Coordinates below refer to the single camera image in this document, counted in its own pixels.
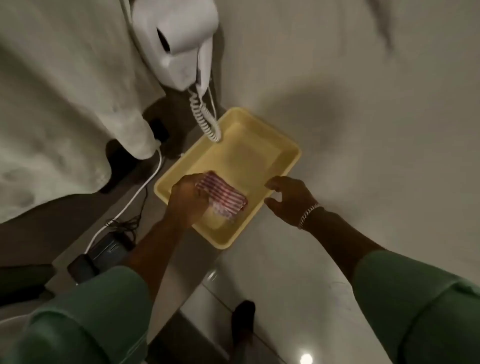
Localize person's right hand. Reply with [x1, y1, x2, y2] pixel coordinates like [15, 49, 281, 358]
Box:
[263, 175, 322, 229]

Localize black power adapter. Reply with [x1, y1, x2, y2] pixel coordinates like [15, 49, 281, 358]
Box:
[89, 231, 137, 268]

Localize white wall hair dryer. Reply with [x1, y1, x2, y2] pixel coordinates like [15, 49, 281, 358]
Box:
[130, 0, 221, 97]

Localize white coiled cord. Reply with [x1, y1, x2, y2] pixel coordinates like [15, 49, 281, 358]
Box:
[187, 84, 223, 144]

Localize yellow plastic tray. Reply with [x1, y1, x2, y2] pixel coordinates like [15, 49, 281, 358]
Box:
[153, 107, 303, 251]

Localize green shirt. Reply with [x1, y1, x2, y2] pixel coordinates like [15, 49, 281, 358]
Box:
[0, 249, 480, 364]

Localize black cables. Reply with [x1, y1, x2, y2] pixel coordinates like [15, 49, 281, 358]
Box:
[104, 193, 149, 235]

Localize person's left hand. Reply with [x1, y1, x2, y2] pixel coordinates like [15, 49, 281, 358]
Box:
[166, 172, 212, 230]

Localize white power cable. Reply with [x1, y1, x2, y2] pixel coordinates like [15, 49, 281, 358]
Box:
[83, 147, 164, 257]

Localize red white striped cloth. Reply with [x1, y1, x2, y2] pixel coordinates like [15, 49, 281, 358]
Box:
[195, 171, 249, 222]

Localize person's right forearm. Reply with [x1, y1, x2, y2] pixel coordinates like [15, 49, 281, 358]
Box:
[299, 207, 388, 288]

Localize person's left forearm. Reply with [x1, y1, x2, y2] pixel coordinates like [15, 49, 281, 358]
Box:
[125, 218, 198, 279]

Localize white hanging towel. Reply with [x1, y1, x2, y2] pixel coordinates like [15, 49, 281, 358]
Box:
[0, 0, 163, 225]

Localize silver chain bracelet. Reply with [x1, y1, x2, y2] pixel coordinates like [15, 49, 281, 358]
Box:
[297, 203, 324, 231]

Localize black patterned sock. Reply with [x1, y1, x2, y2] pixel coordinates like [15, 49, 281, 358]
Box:
[230, 299, 257, 350]

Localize black flat device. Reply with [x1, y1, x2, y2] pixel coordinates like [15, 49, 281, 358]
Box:
[67, 253, 101, 285]

